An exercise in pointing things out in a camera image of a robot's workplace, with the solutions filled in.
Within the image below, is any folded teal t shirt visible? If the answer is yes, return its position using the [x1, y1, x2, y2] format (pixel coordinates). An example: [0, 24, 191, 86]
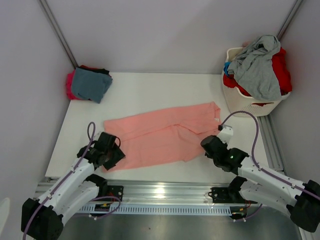
[77, 67, 113, 104]

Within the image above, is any red t shirt in basket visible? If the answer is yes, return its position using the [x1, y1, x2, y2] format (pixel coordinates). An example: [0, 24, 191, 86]
[222, 46, 293, 108]

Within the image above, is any white slotted cable duct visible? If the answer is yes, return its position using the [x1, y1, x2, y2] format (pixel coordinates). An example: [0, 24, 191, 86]
[77, 203, 232, 216]

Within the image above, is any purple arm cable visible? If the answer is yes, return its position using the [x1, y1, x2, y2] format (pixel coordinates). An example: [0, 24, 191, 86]
[21, 121, 122, 240]
[217, 110, 308, 223]

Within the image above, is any folded black t shirt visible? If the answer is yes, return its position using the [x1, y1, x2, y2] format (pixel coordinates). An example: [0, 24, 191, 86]
[78, 65, 110, 76]

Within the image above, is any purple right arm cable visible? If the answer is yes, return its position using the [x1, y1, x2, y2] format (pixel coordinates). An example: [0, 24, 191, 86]
[217, 110, 308, 223]

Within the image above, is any blue garment in basket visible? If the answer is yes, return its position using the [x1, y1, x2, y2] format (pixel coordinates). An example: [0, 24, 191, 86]
[223, 61, 231, 77]

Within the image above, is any grey t shirt in basket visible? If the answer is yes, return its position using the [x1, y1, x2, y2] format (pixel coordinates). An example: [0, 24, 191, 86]
[226, 35, 281, 101]

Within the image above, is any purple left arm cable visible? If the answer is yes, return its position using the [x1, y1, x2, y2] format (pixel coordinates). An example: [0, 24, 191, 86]
[21, 121, 122, 240]

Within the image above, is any white perforated laundry basket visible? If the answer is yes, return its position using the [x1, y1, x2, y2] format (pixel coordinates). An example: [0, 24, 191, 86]
[221, 47, 291, 118]

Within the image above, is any pink t shirt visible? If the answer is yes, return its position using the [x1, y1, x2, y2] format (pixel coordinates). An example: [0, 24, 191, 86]
[104, 102, 221, 172]

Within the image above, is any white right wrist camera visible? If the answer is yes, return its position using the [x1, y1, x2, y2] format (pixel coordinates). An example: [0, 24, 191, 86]
[217, 124, 234, 145]

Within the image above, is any right corner aluminium post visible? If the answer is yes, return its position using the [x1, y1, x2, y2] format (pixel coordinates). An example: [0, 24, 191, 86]
[276, 0, 306, 41]

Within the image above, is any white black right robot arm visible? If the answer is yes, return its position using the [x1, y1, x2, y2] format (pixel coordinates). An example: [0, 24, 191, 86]
[200, 135, 320, 233]

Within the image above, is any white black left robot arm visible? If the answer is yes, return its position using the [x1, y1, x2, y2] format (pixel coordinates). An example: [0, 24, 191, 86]
[21, 132, 125, 240]

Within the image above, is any left corner aluminium post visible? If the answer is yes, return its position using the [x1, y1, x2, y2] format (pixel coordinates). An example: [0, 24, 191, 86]
[37, 0, 79, 69]

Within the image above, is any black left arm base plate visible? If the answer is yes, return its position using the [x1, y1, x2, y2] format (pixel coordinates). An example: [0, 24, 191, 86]
[106, 185, 124, 201]

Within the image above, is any folded magenta t shirt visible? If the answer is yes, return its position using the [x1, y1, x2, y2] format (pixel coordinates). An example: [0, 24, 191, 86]
[65, 68, 85, 100]

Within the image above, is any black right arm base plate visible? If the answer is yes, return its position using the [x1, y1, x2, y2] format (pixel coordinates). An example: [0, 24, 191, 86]
[208, 187, 244, 204]

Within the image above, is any corner aluminium post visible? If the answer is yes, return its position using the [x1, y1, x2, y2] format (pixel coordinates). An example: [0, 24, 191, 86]
[37, 0, 79, 69]
[276, 0, 306, 41]

